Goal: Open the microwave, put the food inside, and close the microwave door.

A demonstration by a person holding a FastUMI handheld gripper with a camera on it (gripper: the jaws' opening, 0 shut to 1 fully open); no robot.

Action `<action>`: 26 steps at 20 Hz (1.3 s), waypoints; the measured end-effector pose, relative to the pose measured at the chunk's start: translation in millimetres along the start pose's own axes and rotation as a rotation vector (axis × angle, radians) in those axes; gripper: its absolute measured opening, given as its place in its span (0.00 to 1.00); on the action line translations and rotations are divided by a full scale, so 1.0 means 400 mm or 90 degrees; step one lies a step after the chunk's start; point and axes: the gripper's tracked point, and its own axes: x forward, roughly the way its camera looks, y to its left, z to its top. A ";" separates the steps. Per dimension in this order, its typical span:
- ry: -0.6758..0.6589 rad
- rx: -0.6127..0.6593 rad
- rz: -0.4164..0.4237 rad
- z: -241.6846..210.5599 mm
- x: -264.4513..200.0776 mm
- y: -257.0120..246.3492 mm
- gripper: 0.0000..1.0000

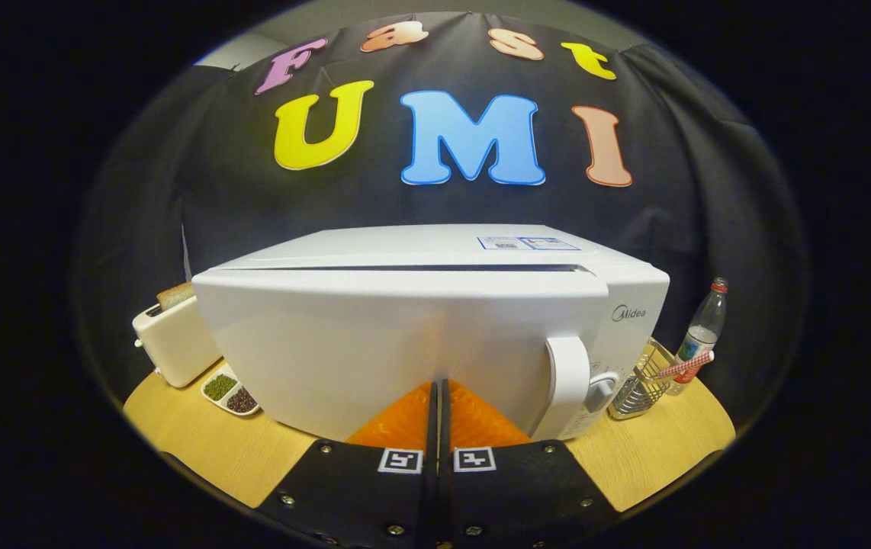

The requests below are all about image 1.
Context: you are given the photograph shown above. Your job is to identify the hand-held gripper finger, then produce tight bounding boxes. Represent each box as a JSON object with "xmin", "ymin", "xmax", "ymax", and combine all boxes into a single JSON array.
[
  {"xmin": 439, "ymin": 379, "xmax": 619, "ymax": 549},
  {"xmin": 256, "ymin": 379, "xmax": 440, "ymax": 549}
]

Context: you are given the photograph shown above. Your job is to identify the red striped straw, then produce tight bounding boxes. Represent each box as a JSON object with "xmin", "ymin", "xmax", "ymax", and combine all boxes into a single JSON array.
[{"xmin": 655, "ymin": 350, "xmax": 715, "ymax": 380}]

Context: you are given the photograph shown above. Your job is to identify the white divided bean dish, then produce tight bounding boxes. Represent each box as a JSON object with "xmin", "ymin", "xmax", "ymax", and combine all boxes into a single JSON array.
[{"xmin": 201, "ymin": 363, "xmax": 262, "ymax": 417}]

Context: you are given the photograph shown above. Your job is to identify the cream bread toaster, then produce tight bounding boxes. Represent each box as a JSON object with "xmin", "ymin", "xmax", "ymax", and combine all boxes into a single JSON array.
[{"xmin": 132, "ymin": 294, "xmax": 224, "ymax": 389}]

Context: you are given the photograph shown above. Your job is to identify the black backdrop cloth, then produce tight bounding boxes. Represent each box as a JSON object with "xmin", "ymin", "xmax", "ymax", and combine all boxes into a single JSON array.
[{"xmin": 73, "ymin": 11, "xmax": 810, "ymax": 458}]

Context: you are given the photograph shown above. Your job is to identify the metal wire basket holder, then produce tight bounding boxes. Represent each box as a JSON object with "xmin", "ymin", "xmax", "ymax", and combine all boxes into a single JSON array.
[{"xmin": 607, "ymin": 339, "xmax": 677, "ymax": 421}]

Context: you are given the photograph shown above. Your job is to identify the clear bottle red label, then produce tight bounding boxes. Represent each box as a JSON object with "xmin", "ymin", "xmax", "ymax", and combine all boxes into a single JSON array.
[{"xmin": 664, "ymin": 278, "xmax": 729, "ymax": 396}]

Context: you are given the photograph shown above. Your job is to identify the toasted bread slice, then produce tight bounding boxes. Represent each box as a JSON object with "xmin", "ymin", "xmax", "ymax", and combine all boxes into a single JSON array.
[{"xmin": 156, "ymin": 281, "xmax": 196, "ymax": 312}]

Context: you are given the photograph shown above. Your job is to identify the white toaster oven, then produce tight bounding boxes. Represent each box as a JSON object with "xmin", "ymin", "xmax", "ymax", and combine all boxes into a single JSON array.
[{"xmin": 191, "ymin": 223, "xmax": 671, "ymax": 443}]

